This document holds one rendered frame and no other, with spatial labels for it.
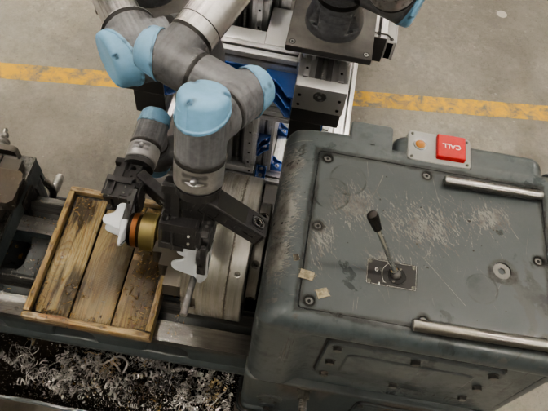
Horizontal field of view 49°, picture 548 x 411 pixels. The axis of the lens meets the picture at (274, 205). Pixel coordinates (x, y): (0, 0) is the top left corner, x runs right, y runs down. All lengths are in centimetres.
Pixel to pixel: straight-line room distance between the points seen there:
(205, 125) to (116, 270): 78
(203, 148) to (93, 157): 200
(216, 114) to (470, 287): 61
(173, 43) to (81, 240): 76
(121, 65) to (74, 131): 174
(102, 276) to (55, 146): 143
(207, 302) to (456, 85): 233
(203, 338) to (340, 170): 53
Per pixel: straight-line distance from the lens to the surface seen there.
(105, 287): 151
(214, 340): 146
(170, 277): 124
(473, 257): 121
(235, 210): 92
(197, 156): 83
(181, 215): 93
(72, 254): 156
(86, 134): 289
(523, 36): 372
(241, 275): 116
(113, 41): 119
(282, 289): 109
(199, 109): 79
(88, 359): 180
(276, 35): 173
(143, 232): 130
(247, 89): 88
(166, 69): 93
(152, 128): 145
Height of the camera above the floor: 225
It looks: 59 degrees down
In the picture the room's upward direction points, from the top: 9 degrees clockwise
